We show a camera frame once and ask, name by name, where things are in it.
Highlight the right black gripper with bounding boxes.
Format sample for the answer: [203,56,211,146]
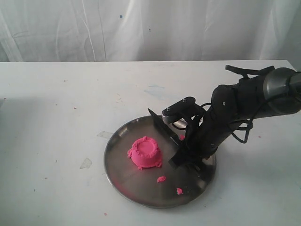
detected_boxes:
[168,103,233,174]

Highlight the black kitchen knife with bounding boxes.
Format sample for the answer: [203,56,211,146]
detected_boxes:
[148,108,206,170]

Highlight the pink clay mound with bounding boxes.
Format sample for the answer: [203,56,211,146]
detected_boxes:
[127,136,162,170]

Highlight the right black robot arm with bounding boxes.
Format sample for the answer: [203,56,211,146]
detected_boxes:
[162,65,301,169]

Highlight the pink crumb near knife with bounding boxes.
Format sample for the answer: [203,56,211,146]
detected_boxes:
[179,134,185,141]

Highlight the pink crumb lower right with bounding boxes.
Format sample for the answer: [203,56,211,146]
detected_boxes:
[176,188,183,195]

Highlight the pink crumb centre bottom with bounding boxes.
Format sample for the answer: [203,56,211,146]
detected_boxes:
[157,176,166,183]

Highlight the round steel plate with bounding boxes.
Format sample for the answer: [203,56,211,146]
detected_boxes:
[104,115,216,209]

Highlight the white backdrop curtain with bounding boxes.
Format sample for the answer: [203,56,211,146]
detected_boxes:
[0,0,301,62]

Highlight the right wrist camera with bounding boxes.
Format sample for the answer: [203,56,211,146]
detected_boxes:
[162,97,196,124]

